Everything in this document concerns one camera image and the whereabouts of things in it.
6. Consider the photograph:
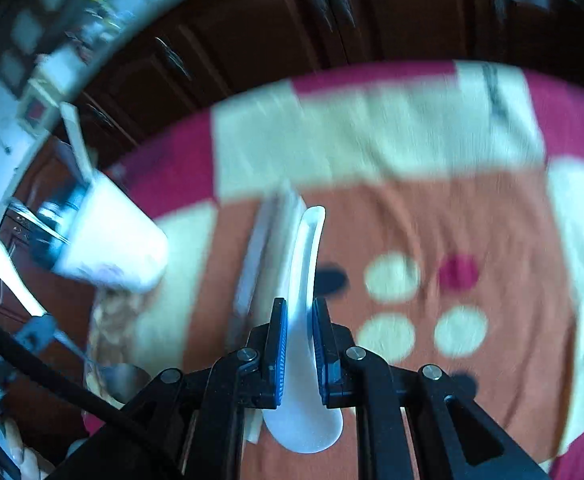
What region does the black cable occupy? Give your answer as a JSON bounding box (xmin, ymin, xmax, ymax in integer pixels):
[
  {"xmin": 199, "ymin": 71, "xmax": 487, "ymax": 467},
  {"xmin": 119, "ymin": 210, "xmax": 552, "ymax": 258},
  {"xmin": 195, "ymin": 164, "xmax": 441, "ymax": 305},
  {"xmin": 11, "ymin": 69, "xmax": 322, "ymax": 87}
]
[{"xmin": 0, "ymin": 300, "xmax": 183, "ymax": 480}]

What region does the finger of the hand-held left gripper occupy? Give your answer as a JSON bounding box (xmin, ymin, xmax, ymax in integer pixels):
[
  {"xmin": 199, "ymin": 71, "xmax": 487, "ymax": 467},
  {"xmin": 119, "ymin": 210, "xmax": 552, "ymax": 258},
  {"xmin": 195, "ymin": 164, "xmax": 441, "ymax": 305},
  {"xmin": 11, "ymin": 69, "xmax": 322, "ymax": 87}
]
[{"xmin": 14, "ymin": 314, "xmax": 56, "ymax": 357}]

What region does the white floral utensil holder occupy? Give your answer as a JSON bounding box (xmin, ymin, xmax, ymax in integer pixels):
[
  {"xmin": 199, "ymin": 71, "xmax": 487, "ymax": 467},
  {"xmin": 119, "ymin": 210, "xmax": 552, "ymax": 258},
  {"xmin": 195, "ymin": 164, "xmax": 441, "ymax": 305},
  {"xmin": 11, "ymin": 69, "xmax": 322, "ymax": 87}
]
[{"xmin": 36, "ymin": 170, "xmax": 170, "ymax": 296}]

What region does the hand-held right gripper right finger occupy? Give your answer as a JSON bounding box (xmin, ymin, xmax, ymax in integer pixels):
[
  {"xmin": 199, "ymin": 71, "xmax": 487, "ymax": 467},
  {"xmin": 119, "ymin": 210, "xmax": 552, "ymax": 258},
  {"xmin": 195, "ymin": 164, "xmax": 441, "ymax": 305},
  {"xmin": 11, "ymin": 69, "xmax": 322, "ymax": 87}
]
[{"xmin": 312, "ymin": 297, "xmax": 548, "ymax": 480}]

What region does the red orange patchwork blanket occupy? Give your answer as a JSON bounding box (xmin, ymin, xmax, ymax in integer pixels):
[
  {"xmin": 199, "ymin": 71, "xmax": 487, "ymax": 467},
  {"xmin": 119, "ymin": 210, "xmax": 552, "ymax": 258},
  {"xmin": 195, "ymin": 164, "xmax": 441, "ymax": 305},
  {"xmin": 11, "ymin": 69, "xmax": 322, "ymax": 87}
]
[{"xmin": 84, "ymin": 60, "xmax": 584, "ymax": 480}]

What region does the silver metal spoon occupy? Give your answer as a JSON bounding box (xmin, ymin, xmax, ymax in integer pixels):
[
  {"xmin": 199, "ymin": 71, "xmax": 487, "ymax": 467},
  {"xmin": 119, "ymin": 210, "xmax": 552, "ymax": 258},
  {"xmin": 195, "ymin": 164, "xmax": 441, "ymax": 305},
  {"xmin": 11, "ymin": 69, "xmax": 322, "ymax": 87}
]
[{"xmin": 53, "ymin": 330, "xmax": 151, "ymax": 407}]

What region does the person's left hand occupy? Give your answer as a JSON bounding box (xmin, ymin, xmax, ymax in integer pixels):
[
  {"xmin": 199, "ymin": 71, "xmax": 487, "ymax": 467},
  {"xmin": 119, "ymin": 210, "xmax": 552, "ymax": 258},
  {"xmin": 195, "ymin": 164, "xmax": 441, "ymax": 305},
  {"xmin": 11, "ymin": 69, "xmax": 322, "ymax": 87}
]
[{"xmin": 0, "ymin": 417, "xmax": 55, "ymax": 480}]

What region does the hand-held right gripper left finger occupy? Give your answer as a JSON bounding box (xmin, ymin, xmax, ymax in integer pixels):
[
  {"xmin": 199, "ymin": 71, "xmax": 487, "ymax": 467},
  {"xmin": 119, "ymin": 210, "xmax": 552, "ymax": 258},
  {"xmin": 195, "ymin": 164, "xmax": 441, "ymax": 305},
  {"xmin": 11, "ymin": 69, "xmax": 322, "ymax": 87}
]
[{"xmin": 46, "ymin": 297, "xmax": 290, "ymax": 480}]

